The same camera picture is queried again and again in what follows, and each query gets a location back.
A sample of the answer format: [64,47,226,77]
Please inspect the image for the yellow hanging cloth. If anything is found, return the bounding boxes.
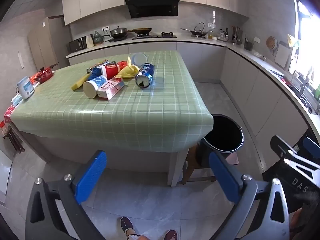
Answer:
[287,34,300,48]

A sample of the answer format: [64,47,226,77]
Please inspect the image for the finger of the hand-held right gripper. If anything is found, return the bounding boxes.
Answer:
[270,135,320,178]
[303,137,320,156]

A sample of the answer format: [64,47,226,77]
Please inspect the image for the red paper cup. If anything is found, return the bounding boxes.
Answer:
[101,64,120,79]

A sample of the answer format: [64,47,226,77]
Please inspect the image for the person's right shoe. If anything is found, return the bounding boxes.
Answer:
[164,229,178,240]

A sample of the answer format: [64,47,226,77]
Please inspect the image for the gas stove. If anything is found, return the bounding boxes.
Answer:
[132,32,177,40]

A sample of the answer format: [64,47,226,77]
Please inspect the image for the red packages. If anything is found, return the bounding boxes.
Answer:
[0,105,17,133]

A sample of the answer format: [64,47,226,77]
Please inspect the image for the red white carton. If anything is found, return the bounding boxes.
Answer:
[96,77,125,101]

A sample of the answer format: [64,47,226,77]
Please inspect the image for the blue cloth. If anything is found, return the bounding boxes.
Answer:
[87,72,103,82]

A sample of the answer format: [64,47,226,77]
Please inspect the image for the pale blue pack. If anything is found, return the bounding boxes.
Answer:
[11,95,24,107]

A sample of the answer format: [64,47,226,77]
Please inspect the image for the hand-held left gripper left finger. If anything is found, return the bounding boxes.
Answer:
[24,150,108,240]

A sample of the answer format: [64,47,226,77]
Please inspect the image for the white paper cup blue print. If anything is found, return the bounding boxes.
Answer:
[82,75,108,99]

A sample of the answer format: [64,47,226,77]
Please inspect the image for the person's left shoe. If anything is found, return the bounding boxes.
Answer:
[121,216,135,238]

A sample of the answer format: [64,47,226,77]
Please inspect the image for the blue soda can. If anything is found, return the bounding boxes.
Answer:
[135,63,155,90]

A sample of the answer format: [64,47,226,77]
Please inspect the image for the upper wall cabinets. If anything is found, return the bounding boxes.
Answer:
[61,0,249,25]

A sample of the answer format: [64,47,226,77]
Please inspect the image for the person's shoe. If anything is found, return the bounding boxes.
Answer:
[121,216,135,238]
[164,229,178,240]

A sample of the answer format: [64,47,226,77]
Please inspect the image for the utensil holder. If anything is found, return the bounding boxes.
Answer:
[231,26,243,45]

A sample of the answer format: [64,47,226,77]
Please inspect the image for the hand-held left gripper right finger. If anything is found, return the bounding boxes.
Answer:
[209,151,291,240]

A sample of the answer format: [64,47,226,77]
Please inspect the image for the white small appliance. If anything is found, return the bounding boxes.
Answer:
[16,76,35,100]

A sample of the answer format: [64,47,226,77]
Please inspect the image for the printed metal can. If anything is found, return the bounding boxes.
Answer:
[86,59,110,75]

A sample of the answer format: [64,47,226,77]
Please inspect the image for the window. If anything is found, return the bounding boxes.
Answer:
[290,0,320,90]

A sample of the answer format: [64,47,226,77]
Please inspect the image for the red snack packets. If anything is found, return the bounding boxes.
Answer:
[31,64,59,83]

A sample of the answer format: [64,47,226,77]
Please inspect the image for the round bamboo trivet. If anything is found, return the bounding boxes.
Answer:
[266,36,278,50]

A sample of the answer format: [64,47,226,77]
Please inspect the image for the black microwave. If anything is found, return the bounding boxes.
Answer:
[69,37,88,53]

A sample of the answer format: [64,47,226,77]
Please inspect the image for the wooden stool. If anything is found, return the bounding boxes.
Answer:
[181,147,239,185]

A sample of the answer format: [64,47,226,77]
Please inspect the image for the black range hood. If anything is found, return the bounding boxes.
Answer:
[124,0,180,19]

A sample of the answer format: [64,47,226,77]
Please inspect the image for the black bucket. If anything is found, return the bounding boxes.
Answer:
[196,114,244,169]

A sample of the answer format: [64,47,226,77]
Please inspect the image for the dark wooden chair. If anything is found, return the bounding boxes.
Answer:
[2,125,25,154]

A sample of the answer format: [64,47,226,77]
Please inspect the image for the white cutting board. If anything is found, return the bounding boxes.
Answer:
[274,41,294,68]

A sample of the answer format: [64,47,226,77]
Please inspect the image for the pot with lid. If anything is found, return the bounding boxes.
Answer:
[110,26,129,39]

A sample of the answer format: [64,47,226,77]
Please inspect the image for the kitchen faucet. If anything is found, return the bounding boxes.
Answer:
[292,70,315,95]

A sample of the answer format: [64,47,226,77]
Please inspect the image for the yellow wrapper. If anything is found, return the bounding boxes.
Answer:
[114,56,140,80]

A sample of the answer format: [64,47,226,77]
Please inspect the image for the beige tall cabinet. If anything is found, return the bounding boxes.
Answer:
[27,17,58,68]

